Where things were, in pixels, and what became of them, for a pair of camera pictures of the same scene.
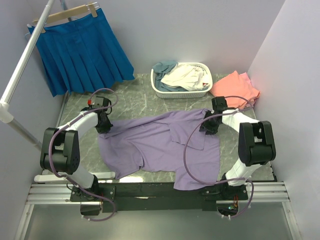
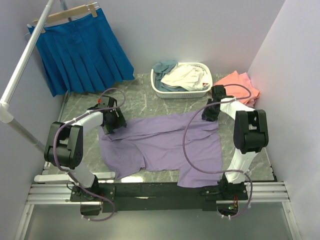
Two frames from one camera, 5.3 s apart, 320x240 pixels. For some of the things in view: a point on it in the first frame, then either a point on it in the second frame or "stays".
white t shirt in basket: x=192 y=78 stays
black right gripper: x=208 y=126 to x=208 y=114
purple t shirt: x=159 y=142 stays
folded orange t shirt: x=233 y=84 stays
